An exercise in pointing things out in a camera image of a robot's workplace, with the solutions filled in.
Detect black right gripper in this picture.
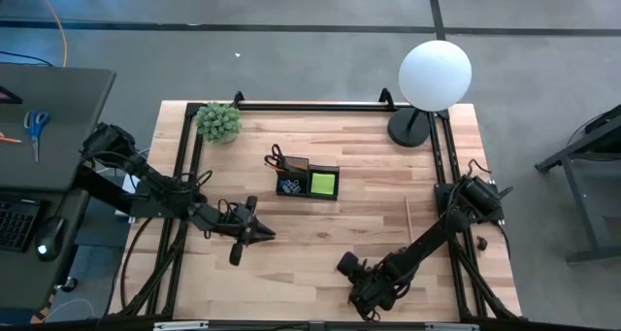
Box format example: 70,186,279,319
337,250,413,322

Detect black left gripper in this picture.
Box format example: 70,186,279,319
203,195,278,267

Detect black mesh desk organizer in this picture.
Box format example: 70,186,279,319
275,154,342,202

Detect plain wooden pencil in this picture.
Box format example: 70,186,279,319
405,197,415,245

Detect black handled scissors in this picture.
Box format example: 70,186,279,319
263,143,310,175

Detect green sticky note pad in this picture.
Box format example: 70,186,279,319
310,172,338,197

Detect green potted plant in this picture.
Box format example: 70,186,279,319
194,101,244,146

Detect black computer mouse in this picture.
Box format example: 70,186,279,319
33,215,67,263

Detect white globe table lamp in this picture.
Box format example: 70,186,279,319
386,39,474,149

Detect dark metal cart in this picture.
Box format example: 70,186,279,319
534,102,621,265

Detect grey side desk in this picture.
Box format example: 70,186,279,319
0,63,118,314

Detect black keyboard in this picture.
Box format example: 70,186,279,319
0,197,43,254

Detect dark tablet red edge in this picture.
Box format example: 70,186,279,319
0,83,23,106

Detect silver metal bracket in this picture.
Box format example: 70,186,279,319
423,321,480,331
152,320,211,331

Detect black metal table frame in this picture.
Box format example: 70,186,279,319
107,86,524,323

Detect dark cable beside table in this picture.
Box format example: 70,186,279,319
118,216,155,310

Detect blue handled scissors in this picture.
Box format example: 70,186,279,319
22,108,51,164

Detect orange floor cable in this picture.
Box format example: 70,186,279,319
30,0,70,68

